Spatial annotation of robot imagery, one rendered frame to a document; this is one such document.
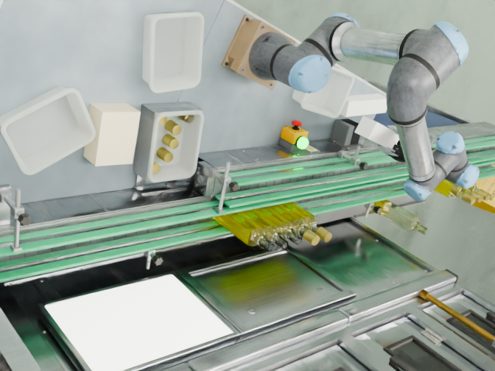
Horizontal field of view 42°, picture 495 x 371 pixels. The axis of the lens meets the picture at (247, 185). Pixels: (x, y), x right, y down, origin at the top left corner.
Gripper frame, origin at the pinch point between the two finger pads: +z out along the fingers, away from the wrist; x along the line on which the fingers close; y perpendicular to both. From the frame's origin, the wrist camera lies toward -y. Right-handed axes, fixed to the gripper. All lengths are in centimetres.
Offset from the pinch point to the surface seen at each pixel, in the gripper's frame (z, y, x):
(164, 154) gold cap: 28, 61, 34
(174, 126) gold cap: 28, 62, 25
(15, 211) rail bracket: 12, 108, 55
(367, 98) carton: 30.0, -20.5, -10.8
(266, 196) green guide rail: 14.4, 25.7, 34.6
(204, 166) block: 24, 48, 33
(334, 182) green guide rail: 16.2, -7.3, 22.8
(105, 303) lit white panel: 4, 77, 74
